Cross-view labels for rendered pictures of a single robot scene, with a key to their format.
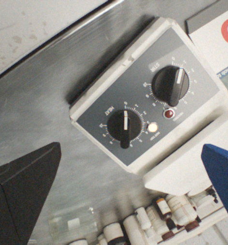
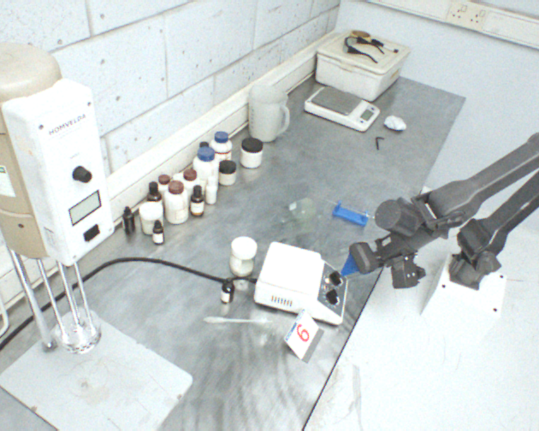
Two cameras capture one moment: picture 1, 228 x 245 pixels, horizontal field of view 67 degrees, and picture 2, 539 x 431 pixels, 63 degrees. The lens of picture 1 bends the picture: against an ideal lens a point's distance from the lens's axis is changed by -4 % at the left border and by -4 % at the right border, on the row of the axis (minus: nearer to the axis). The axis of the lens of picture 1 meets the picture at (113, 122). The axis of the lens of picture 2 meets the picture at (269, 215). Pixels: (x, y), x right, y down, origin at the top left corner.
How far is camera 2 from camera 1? 0.95 m
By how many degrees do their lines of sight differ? 44
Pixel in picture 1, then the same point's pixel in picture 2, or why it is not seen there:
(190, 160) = (309, 268)
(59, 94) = (350, 289)
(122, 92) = (340, 292)
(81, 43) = (355, 308)
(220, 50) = (306, 324)
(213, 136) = (311, 280)
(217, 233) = (110, 162)
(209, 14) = (316, 338)
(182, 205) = (183, 209)
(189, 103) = (322, 292)
